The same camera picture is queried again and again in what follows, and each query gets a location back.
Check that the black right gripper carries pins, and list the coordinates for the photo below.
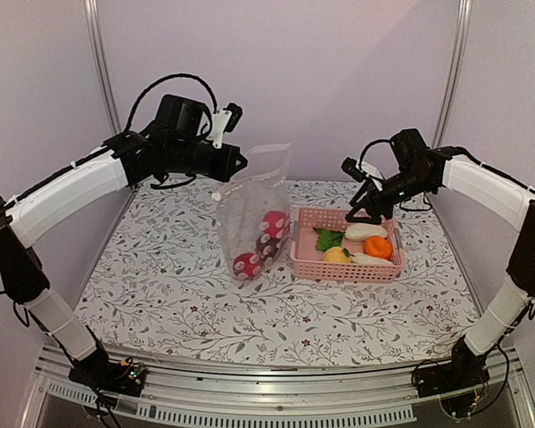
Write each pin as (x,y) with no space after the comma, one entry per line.
(374,217)

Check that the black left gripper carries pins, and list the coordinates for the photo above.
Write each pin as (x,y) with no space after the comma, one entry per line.
(226,169)

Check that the clear zip top bag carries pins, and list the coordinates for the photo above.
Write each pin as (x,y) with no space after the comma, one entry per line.
(251,193)

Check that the yellow fruit with leaf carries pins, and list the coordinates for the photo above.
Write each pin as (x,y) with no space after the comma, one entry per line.
(337,254)

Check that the red crinkled fruit front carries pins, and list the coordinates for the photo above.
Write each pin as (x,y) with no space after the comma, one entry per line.
(274,224)

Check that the red crinkled fruit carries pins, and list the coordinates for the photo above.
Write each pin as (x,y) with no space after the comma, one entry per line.
(274,224)
(247,266)

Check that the dark maroon crinkled fruit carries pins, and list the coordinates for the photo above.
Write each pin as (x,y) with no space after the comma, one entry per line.
(267,248)

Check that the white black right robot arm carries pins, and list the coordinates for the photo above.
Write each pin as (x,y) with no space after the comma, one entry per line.
(513,202)

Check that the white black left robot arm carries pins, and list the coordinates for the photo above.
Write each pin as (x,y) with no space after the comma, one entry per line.
(26,218)

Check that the white oblong vegetable rear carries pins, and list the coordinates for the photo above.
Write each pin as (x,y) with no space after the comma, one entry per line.
(359,232)

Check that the white oblong vegetable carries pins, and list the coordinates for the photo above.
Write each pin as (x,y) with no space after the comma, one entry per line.
(367,260)
(359,232)

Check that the orange crinkled fruit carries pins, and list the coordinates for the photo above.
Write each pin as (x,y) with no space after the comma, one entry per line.
(378,247)

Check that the white oblong vegetable front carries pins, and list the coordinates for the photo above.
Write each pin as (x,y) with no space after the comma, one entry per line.
(367,260)

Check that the green leafy vegetable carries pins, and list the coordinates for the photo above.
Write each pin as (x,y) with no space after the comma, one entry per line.
(327,239)

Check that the pink perforated plastic basket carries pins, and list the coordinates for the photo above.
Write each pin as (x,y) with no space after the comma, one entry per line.
(308,263)

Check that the floral patterned table mat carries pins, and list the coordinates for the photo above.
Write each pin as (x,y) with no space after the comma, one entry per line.
(162,285)

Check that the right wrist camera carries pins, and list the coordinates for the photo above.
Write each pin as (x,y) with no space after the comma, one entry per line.
(361,170)

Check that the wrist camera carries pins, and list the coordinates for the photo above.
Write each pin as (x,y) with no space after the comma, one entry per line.
(361,170)
(224,121)

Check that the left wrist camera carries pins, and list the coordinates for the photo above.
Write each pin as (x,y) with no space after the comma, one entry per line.
(224,121)

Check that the right aluminium corner post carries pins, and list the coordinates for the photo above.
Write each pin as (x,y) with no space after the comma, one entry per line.
(457,54)

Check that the aluminium corner post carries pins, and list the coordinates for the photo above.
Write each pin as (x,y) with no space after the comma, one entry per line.
(457,54)
(95,35)

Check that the left aluminium corner post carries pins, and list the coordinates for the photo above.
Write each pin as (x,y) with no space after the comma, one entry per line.
(95,35)

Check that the aluminium front rail frame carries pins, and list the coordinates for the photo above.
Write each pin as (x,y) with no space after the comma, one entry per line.
(188,392)

